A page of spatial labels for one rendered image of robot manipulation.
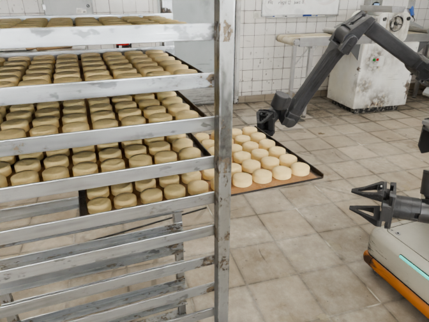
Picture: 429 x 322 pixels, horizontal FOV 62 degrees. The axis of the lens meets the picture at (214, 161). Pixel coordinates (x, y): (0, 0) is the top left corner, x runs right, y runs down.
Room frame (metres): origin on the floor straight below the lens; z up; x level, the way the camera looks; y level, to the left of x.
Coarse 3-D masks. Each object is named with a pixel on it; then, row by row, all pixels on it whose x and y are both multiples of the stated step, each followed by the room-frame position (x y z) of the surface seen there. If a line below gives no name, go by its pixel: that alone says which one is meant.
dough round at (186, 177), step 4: (188, 172) 0.81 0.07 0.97; (192, 172) 0.81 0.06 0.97; (196, 172) 0.81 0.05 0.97; (184, 176) 0.79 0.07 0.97; (188, 176) 0.79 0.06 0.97; (192, 176) 0.79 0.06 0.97; (196, 176) 0.79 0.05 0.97; (200, 176) 0.80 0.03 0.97; (184, 180) 0.79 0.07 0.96; (188, 180) 0.78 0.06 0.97; (192, 180) 0.78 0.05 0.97
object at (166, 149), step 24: (120, 144) 0.83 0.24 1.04; (144, 144) 0.83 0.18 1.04; (168, 144) 0.78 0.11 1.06; (192, 144) 0.80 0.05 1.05; (0, 168) 0.66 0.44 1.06; (24, 168) 0.66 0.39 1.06; (48, 168) 0.66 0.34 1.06; (72, 168) 0.66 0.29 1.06; (96, 168) 0.67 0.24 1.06; (120, 168) 0.67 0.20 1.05
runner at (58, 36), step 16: (0, 32) 0.59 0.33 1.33; (16, 32) 0.59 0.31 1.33; (32, 32) 0.60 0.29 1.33; (48, 32) 0.61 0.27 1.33; (64, 32) 0.62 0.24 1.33; (80, 32) 0.63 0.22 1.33; (96, 32) 0.64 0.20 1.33; (112, 32) 0.64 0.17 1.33; (128, 32) 0.65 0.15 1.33; (144, 32) 0.66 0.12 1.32; (160, 32) 0.67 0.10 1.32; (176, 32) 0.68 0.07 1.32; (192, 32) 0.69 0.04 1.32; (208, 32) 0.71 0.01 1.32; (0, 48) 0.58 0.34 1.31; (16, 48) 0.59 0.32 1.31
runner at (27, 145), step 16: (112, 128) 0.64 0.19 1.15; (128, 128) 0.65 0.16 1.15; (144, 128) 0.66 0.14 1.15; (160, 128) 0.67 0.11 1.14; (176, 128) 0.68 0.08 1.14; (192, 128) 0.69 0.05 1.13; (208, 128) 0.70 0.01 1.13; (0, 144) 0.57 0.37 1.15; (16, 144) 0.58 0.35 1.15; (32, 144) 0.59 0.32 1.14; (48, 144) 0.60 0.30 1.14; (64, 144) 0.61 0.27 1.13; (80, 144) 0.62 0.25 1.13; (96, 144) 0.63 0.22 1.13
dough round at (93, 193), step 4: (92, 188) 0.73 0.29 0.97; (96, 188) 0.73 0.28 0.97; (100, 188) 0.73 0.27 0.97; (104, 188) 0.73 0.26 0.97; (108, 188) 0.73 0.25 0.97; (88, 192) 0.72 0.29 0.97; (92, 192) 0.71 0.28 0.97; (96, 192) 0.71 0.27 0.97; (100, 192) 0.71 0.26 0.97; (104, 192) 0.72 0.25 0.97; (108, 192) 0.73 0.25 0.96; (88, 196) 0.71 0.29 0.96; (92, 196) 0.71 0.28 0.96; (96, 196) 0.71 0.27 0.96; (100, 196) 0.71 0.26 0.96; (104, 196) 0.72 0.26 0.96
